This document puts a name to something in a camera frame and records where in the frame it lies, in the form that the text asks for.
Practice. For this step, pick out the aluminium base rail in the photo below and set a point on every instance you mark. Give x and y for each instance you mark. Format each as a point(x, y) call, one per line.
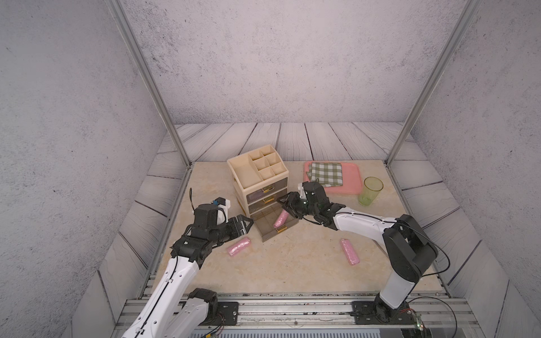
point(437, 314)

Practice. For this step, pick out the beige drawer organizer cabinet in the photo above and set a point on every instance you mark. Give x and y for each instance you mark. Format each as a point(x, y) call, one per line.
point(256, 169)

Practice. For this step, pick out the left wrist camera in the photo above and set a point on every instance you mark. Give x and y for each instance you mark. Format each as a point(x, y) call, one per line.
point(223, 206)

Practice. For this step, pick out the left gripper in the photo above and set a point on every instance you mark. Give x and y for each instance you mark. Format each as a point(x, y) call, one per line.
point(234, 227)

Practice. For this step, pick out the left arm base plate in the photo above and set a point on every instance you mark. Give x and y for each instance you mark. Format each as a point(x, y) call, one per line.
point(222, 313)

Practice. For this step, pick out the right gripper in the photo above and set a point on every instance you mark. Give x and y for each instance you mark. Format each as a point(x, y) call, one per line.
point(299, 204)

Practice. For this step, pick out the green checkered cloth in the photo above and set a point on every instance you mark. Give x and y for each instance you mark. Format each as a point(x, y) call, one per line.
point(326, 174)

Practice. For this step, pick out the grey translucent drawer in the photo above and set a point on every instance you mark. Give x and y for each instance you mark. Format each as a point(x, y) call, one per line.
point(272, 221)
point(266, 191)
point(266, 201)

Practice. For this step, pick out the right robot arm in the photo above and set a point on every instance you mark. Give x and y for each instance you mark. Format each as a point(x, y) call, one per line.
point(410, 250)

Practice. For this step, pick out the pink bag roll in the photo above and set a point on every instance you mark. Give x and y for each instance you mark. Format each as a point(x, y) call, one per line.
point(281, 220)
point(349, 251)
point(239, 246)

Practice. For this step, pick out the green translucent cup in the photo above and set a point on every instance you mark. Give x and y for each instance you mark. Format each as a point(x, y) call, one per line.
point(372, 186)

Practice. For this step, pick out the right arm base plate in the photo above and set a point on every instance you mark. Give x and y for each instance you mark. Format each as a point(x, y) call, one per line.
point(375, 313)

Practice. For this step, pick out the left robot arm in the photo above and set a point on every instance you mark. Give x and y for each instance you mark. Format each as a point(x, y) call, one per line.
point(157, 318)

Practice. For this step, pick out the pink plastic tray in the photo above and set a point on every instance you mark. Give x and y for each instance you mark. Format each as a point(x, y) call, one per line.
point(352, 182)

